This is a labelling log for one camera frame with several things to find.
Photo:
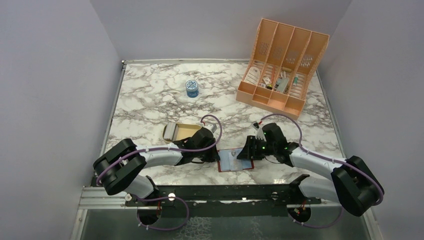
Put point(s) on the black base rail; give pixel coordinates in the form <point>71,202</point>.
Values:
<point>214,201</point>

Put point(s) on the blue round tin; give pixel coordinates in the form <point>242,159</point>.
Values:
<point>192,88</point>

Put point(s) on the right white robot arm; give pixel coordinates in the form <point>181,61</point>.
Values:
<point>348,182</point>

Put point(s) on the white striped card in organizer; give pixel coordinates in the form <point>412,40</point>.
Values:
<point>252,76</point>

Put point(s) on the red leather card holder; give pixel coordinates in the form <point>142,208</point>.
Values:
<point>229,163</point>

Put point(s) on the orange plastic file organizer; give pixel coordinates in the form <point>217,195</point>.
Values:
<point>282,45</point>

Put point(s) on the stack of cards in tray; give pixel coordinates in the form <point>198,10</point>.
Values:
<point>170,131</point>

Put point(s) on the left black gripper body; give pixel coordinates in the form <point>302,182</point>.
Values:
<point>203,155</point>

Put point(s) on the white blue credit card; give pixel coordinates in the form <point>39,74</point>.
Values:
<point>232,155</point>

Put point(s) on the beige oval tray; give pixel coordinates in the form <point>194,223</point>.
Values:
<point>185,131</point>

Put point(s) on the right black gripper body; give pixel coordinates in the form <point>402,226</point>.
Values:
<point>270,148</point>

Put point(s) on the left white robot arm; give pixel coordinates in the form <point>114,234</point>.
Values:
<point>118,169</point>

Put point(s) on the small items in organizer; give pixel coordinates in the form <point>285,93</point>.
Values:
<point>276,79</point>

